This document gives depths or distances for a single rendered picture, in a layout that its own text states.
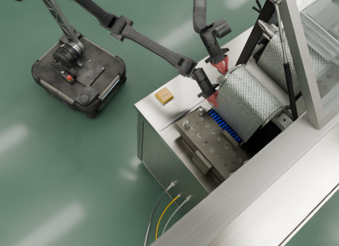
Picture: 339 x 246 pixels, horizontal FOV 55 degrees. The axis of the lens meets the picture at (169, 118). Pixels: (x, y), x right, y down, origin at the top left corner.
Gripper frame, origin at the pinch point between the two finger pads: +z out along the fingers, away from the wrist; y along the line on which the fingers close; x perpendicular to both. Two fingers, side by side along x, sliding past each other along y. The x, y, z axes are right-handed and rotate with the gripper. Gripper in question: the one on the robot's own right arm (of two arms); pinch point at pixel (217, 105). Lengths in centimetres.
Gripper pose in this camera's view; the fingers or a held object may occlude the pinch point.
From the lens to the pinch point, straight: 156.4
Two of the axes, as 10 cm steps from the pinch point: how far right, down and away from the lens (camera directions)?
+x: 3.8, -0.1, -9.2
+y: -7.7, 5.5, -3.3
